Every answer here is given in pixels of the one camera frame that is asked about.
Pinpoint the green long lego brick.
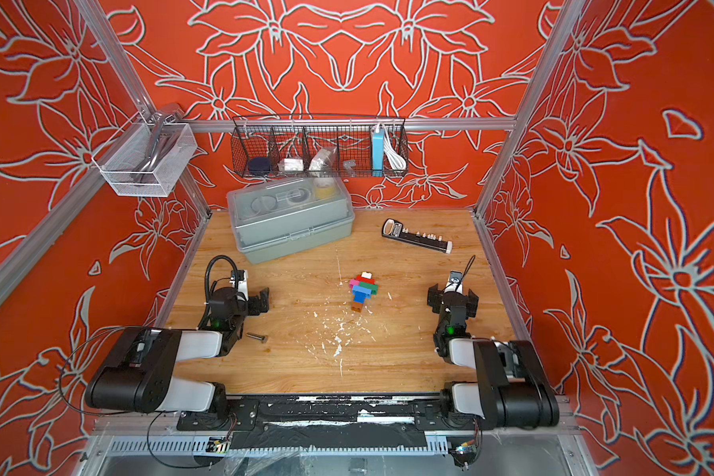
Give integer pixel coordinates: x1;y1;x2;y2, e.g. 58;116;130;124
358;283;378;294

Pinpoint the light blue long lego brick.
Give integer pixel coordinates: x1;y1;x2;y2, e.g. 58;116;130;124
351;286;375;299

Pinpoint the red long lego brick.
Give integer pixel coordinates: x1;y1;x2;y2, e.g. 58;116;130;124
357;277;376;287

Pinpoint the blue square lego brick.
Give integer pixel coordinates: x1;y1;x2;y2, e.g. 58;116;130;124
353;294;370;305

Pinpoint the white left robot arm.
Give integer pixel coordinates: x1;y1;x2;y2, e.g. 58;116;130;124
84;288;270;420

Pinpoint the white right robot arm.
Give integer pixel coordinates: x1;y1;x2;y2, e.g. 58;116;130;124
426;283;560;430

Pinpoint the grey metal bolt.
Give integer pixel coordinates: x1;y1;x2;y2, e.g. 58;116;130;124
246;332;269;343

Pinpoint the grey green plastic toolbox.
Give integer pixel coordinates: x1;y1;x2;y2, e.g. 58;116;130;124
226;178;355;264

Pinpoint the dark brown bit holder case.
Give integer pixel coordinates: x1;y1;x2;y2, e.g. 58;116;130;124
381;218;453;254

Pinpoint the yellow tape roll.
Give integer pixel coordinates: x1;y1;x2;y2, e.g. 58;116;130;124
313;178;338;200

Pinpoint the dark round tin in basket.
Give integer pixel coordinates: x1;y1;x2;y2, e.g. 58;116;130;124
247;157;273;177

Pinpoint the white box in basket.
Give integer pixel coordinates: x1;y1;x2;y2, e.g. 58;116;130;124
279;157;305;174

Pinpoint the clear bag in basket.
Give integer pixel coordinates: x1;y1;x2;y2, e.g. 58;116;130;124
307;147;337;176

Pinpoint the light blue box in basket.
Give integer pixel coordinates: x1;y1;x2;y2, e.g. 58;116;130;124
371;124;385;178

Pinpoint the metal tool in bin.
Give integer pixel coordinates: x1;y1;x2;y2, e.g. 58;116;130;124
135;110;182;184

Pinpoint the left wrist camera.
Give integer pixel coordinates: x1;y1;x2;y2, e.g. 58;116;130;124
231;270;248;299

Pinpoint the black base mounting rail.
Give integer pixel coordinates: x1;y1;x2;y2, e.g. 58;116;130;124
176;393;480;453

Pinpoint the white cable in basket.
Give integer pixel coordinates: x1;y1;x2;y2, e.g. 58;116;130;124
383;133;407;173

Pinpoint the white slotted cable duct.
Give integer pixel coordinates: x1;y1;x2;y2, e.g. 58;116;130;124
103;433;450;458

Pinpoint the black wire wall basket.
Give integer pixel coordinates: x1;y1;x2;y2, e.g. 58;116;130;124
230;114;410;178

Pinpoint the clear plastic wall bin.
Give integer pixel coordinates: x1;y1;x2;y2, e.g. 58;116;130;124
93;120;198;198

